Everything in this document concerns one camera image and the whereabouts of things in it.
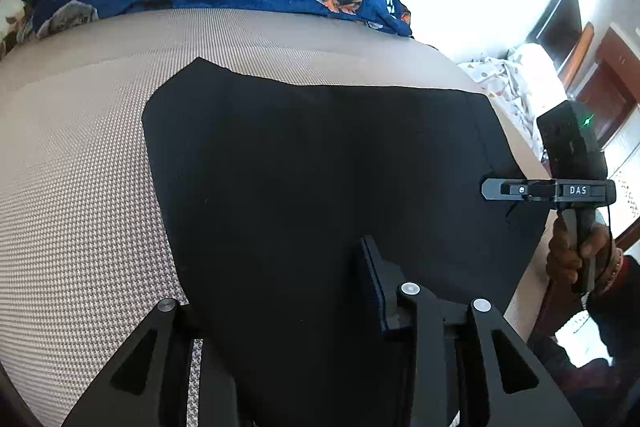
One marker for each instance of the right hand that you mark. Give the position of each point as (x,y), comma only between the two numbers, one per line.
(566,259)

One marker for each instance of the white polka dot sheet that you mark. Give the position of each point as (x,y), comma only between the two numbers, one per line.
(524,85)

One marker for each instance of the wooden door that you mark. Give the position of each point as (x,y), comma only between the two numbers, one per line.
(611,91)

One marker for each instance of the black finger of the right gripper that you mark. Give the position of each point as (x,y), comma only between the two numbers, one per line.
(514,190)

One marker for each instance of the white orange floral pillow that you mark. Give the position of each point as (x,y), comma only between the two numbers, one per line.
(15,24)

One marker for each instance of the black pants with orange lining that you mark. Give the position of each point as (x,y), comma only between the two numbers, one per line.
(266,190)

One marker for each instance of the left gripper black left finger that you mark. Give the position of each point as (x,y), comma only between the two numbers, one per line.
(146,381)

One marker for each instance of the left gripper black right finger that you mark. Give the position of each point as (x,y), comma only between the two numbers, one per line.
(438,363)

